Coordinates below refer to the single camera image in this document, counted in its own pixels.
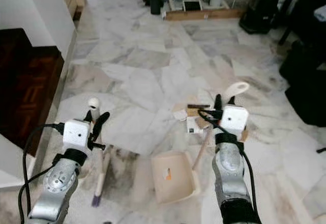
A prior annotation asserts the tan cardboard piece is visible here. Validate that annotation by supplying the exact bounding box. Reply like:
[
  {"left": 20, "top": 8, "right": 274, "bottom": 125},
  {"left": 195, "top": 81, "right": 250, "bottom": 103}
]
[{"left": 185, "top": 107, "right": 205, "bottom": 118}]

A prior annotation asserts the dark flat strip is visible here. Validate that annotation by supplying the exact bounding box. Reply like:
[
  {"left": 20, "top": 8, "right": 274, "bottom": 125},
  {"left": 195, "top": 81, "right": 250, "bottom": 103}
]
[{"left": 187, "top": 103, "right": 211, "bottom": 110}]

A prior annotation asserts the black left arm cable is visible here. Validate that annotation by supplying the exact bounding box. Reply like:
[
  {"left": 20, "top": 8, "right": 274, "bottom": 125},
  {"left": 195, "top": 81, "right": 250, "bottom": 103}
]
[{"left": 18, "top": 123, "right": 67, "bottom": 224}]

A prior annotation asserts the black vacuum cleaner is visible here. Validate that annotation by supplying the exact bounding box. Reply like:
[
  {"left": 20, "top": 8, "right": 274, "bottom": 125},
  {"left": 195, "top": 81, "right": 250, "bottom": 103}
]
[{"left": 239, "top": 0, "right": 284, "bottom": 35}]

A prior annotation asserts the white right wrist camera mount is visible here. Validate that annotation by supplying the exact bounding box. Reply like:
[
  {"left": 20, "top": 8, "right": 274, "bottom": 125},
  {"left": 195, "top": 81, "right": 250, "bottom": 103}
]
[{"left": 222, "top": 105, "right": 250, "bottom": 132}]

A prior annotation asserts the black bag with clutter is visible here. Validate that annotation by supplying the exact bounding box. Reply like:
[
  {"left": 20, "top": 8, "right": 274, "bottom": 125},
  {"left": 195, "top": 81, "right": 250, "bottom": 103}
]
[{"left": 279, "top": 41, "right": 326, "bottom": 83}]

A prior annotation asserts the small white box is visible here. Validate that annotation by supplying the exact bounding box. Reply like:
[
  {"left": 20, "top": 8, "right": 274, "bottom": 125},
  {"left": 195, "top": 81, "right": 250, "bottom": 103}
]
[{"left": 173, "top": 109, "right": 188, "bottom": 122}]

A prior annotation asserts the cream long handled dustpan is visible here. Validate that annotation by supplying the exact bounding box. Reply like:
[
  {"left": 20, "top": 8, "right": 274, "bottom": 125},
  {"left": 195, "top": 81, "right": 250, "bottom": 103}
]
[{"left": 151, "top": 81, "right": 251, "bottom": 206}]

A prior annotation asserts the plain black bag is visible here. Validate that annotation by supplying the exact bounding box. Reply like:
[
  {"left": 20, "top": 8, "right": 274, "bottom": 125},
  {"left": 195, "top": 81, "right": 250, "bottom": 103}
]
[{"left": 284, "top": 81, "right": 326, "bottom": 128}]

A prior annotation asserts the brown cardboard package white label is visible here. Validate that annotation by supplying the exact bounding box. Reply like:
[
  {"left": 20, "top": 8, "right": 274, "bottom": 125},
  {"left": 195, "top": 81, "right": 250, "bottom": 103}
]
[{"left": 185, "top": 116, "right": 215, "bottom": 135}]

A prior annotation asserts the long wooden floor board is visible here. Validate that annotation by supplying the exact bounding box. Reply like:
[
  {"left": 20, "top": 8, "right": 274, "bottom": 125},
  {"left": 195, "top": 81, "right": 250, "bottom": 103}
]
[{"left": 164, "top": 8, "right": 245, "bottom": 21}]

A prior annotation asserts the white framed treadle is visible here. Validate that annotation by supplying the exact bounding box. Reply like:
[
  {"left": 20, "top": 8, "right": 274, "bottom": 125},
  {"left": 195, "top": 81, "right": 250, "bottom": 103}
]
[{"left": 182, "top": 0, "right": 202, "bottom": 12}]

